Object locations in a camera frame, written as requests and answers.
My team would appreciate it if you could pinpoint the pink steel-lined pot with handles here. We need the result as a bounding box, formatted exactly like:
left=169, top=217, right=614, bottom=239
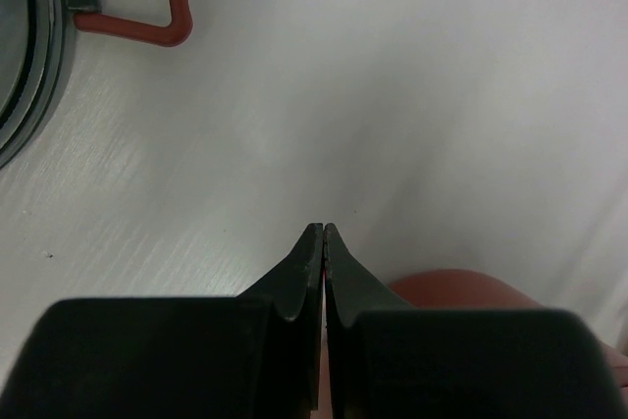
left=390, top=269, right=545, bottom=309

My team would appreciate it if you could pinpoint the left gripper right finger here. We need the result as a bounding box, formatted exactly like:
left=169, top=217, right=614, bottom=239
left=324, top=225, right=627, bottom=418

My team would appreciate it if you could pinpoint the grey transparent lid with handles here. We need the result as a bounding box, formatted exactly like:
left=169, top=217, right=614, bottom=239
left=1, top=0, right=193, bottom=165

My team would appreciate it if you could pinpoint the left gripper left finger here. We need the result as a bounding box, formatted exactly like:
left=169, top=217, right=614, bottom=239
left=1, top=224, right=323, bottom=418

